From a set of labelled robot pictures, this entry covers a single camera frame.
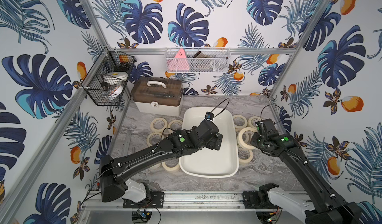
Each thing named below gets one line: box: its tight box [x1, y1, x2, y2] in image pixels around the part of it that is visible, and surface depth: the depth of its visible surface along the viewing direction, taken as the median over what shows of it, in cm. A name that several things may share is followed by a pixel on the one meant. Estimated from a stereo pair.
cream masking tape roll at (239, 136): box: [237, 126, 256, 150], surface depth 78 cm
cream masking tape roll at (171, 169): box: [161, 157, 181, 173], surface depth 84 cm
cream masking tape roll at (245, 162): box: [238, 149, 254, 166], surface depth 87 cm
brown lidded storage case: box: [131, 76, 184, 117], surface depth 100 cm
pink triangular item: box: [166, 48, 191, 72], surface depth 92 cm
